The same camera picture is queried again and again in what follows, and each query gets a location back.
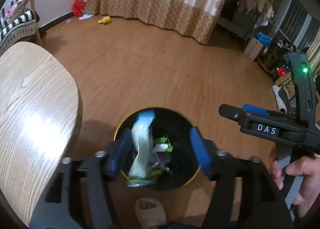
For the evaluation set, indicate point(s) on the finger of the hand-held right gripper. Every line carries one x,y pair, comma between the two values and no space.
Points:
230,111
255,108

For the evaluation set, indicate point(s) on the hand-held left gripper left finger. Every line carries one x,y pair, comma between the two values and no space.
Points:
117,154

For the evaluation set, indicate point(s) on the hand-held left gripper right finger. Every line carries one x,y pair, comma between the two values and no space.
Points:
200,149

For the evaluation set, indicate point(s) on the black bin with yellow rim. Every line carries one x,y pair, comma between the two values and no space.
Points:
181,129

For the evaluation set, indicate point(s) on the blue white plastic wrapper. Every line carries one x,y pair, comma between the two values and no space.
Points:
141,139

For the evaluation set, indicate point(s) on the person's right hand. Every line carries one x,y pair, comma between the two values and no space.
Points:
307,176

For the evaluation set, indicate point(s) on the red container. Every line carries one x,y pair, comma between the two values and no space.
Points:
281,72

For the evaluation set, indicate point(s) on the patterned dark box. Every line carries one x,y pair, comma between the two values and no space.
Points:
271,56

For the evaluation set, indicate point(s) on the cardboard box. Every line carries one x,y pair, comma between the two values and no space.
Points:
253,49

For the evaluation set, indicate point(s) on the blue plastic bag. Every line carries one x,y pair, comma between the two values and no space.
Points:
263,39

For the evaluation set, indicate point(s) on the beige slipper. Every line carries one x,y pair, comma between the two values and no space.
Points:
150,214

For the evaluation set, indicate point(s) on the hanging clothes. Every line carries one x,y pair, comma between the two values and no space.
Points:
260,6

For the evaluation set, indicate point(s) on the beige patterned curtain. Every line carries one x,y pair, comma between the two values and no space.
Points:
162,1

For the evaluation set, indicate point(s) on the yellow toy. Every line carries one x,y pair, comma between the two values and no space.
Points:
105,20

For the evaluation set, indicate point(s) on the white paper scraps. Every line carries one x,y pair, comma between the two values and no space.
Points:
86,16

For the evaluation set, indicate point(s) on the red plastic bag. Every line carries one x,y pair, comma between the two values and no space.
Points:
78,6

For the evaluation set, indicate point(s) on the pink plush cushion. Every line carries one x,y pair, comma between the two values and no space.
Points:
16,6

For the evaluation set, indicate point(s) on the window with dark frame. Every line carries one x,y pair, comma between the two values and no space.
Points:
295,14

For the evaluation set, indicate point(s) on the wooden sofa frame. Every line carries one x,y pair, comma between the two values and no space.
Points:
37,34

